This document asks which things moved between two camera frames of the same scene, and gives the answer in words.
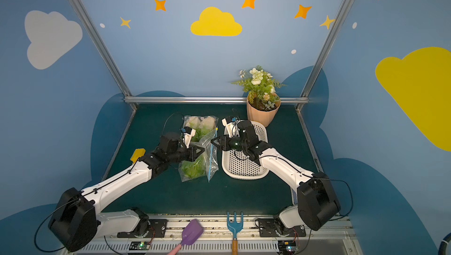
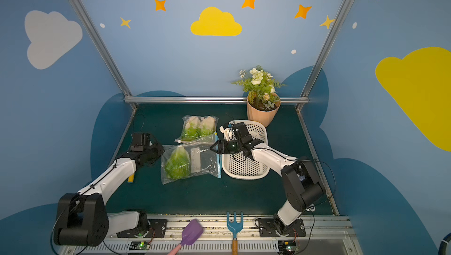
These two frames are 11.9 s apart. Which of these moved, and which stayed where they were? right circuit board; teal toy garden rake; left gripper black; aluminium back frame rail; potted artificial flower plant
Moved: left gripper black
Stayed: teal toy garden rake; aluminium back frame rail; right circuit board; potted artificial flower plant
